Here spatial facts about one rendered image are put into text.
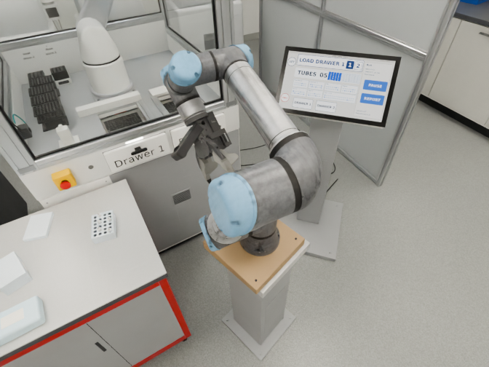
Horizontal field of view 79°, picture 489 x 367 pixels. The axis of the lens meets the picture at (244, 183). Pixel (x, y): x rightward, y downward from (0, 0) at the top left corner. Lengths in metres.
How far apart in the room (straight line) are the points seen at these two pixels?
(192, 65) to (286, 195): 0.40
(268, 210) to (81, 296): 0.86
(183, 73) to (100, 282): 0.81
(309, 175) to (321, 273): 1.51
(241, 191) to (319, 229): 1.68
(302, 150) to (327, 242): 1.57
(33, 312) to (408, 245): 2.07
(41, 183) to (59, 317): 0.58
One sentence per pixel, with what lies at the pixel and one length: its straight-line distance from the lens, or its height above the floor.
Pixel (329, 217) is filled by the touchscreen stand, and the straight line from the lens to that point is 2.25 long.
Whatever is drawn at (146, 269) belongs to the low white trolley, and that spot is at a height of 0.76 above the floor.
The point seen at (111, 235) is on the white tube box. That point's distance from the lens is 1.31.
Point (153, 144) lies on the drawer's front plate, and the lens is 1.49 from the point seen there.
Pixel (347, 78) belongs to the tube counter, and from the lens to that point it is 1.53.
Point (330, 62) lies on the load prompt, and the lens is 1.55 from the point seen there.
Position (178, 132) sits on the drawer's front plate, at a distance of 1.50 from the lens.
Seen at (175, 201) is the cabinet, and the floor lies 0.46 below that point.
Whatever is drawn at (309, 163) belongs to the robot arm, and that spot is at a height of 1.38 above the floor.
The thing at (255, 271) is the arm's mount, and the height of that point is 0.80.
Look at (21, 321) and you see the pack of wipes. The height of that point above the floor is 0.80.
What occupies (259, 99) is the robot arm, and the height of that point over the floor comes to 1.41.
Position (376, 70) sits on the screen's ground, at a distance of 1.55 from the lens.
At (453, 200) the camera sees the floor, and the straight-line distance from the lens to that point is 2.79.
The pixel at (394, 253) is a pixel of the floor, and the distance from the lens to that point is 2.26.
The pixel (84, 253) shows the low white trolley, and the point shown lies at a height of 0.76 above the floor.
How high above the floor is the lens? 1.75
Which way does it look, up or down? 45 degrees down
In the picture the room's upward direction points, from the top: 2 degrees counter-clockwise
